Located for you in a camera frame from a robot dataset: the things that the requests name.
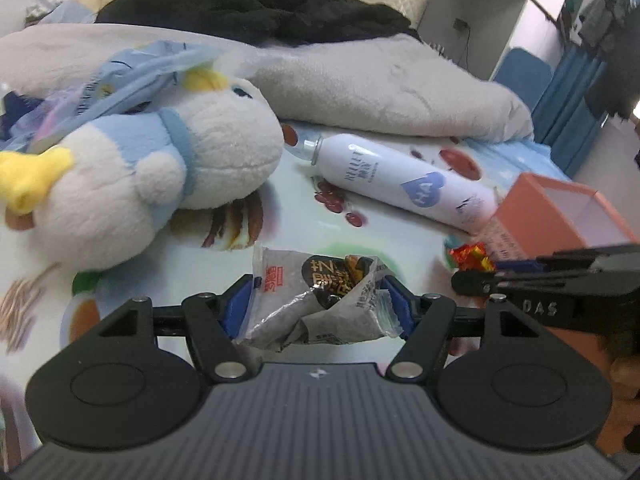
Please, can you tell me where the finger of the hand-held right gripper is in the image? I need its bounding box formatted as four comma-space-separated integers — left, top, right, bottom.
450, 269, 592, 297
492, 243, 640, 274

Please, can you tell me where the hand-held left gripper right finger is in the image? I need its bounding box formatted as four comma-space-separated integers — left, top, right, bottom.
380, 275, 556, 383

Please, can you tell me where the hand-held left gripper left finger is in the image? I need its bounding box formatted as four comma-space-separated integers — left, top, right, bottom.
82, 274, 256, 383

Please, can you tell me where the red gold candy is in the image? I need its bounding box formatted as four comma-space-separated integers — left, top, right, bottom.
448, 242, 494, 274

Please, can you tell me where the pink cardboard box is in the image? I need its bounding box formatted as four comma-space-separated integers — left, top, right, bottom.
472, 172, 640, 362

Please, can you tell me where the grey snack wrapper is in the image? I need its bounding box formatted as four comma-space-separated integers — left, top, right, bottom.
235, 241, 404, 352

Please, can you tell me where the person's right hand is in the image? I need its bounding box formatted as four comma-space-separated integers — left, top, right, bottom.
606, 352, 640, 457

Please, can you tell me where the white spray bottle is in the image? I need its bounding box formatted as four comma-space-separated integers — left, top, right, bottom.
284, 130, 499, 234

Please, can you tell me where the white plush duck toy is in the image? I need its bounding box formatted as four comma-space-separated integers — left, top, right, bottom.
0, 67, 285, 272

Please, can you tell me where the blue curtain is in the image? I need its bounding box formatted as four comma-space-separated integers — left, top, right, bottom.
531, 42, 609, 182

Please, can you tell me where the blue chair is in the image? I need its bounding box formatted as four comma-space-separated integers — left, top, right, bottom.
492, 47, 554, 117

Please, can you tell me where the hanging black jacket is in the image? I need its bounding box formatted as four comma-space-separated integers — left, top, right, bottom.
585, 5, 640, 122

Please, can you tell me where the grey blanket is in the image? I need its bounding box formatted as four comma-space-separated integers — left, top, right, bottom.
0, 22, 535, 142

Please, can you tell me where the bedside clutter of bottles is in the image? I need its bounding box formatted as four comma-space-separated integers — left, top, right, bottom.
426, 40, 459, 59

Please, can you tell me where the blue plastic bag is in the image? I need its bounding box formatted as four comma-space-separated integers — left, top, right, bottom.
0, 40, 222, 154

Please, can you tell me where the hanging grey jacket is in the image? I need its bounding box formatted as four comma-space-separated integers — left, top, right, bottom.
577, 0, 627, 57

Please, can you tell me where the black clothes heap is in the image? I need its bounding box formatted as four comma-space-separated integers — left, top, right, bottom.
95, 0, 422, 49

